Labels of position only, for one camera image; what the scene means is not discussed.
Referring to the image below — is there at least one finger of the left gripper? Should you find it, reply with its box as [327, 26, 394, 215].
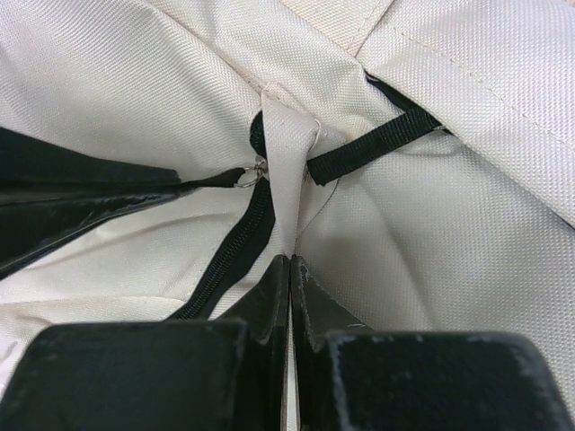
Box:
[0, 126, 239, 281]

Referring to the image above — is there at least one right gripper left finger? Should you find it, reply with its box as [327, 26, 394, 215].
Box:
[1, 256, 289, 430]

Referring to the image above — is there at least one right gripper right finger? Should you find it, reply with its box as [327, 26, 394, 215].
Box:
[290, 256, 574, 430]

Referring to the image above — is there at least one beige student backpack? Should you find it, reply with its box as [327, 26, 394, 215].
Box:
[1, 1, 574, 400]

